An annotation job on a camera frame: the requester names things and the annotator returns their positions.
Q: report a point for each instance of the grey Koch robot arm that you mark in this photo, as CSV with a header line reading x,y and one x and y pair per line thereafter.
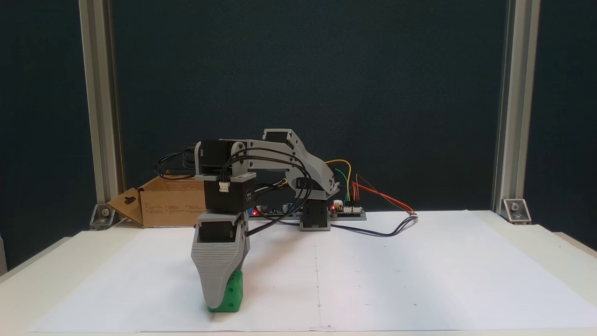
x,y
317,172

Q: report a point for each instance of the blue circuit board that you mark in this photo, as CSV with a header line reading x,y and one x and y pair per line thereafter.
x,y
280,212

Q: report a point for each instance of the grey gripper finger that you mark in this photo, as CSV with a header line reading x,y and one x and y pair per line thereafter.
x,y
243,231

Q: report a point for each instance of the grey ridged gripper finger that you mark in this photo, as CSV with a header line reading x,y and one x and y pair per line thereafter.
x,y
217,270

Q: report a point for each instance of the metal corner bracket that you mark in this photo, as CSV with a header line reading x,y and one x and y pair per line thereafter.
x,y
103,215
517,211

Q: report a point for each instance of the brown cardboard box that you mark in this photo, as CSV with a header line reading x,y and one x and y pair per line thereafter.
x,y
172,205

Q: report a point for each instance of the aluminium frame post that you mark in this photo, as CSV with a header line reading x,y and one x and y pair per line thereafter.
x,y
515,93
100,93

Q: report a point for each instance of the green dice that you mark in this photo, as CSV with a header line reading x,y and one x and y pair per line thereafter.
x,y
234,294

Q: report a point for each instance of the white paper sheet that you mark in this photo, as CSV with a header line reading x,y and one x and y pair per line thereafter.
x,y
396,280

